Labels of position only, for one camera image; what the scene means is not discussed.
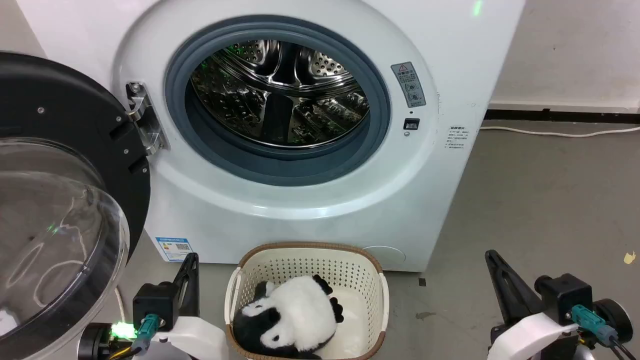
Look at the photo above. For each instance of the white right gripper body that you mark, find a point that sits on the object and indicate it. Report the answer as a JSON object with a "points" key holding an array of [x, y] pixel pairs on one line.
{"points": [[530, 340]]}

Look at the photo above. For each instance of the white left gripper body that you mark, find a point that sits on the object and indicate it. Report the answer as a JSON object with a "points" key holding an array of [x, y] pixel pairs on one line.
{"points": [[197, 340]]}

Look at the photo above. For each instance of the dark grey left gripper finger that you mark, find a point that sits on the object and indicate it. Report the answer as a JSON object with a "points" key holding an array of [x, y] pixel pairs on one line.
{"points": [[188, 290]]}

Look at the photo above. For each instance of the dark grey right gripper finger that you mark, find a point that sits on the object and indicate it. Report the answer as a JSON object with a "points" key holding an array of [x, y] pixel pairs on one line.
{"points": [[512, 295]]}

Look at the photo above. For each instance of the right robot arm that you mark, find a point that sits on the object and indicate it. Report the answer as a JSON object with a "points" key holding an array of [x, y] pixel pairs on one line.
{"points": [[617, 315]]}

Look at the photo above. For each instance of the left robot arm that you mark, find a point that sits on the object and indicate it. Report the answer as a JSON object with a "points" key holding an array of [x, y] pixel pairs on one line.
{"points": [[95, 342]]}

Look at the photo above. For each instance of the white front-load washing machine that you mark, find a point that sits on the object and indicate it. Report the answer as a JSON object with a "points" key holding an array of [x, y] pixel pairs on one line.
{"points": [[310, 205]]}

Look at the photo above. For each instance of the blue white energy label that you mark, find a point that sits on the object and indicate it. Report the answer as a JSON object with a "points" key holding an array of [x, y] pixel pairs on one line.
{"points": [[174, 249]]}

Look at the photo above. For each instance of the black white panda plush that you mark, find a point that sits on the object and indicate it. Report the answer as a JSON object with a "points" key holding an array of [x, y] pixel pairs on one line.
{"points": [[300, 310]]}

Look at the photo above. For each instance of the cream plastic laundry basket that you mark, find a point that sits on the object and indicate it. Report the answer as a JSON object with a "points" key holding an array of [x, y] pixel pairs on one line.
{"points": [[300, 262]]}

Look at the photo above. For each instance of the yellow paper scrap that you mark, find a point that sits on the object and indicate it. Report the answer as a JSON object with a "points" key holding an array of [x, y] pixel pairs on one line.
{"points": [[629, 258]]}

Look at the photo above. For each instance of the round white filter cover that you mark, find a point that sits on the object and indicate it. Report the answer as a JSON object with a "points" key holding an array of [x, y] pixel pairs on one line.
{"points": [[387, 254]]}

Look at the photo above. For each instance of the grey rubber door gasket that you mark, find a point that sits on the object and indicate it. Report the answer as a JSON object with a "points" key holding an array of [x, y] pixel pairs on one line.
{"points": [[225, 161]]}

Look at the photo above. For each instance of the small printed text label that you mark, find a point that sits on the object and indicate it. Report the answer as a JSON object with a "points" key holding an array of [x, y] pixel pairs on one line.
{"points": [[457, 138]]}

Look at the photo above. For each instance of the metal door hinge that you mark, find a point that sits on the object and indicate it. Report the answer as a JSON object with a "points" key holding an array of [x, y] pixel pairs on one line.
{"points": [[145, 120]]}

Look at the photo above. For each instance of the black baseboard strip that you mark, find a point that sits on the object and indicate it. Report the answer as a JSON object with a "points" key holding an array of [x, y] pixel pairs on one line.
{"points": [[560, 116]]}

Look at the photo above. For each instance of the stainless steel washer drum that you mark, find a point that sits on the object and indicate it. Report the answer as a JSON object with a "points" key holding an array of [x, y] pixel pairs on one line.
{"points": [[240, 100]]}

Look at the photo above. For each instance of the black door latch socket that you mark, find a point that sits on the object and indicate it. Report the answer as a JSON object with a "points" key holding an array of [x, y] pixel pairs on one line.
{"points": [[411, 124]]}

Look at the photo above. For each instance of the black washer door, clear glass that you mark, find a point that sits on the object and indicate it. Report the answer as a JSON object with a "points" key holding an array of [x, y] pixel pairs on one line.
{"points": [[70, 105]]}

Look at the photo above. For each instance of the grey warning sticker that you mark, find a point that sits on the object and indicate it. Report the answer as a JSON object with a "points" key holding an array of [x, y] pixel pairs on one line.
{"points": [[409, 85]]}

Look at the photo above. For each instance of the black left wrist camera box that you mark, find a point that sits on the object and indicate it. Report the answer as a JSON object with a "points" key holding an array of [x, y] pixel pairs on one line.
{"points": [[154, 302]]}

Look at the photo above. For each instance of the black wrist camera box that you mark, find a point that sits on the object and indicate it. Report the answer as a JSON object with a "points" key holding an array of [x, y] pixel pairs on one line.
{"points": [[565, 295], [154, 302]]}

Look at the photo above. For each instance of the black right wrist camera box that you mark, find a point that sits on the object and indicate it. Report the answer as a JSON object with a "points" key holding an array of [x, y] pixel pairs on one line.
{"points": [[565, 295]]}

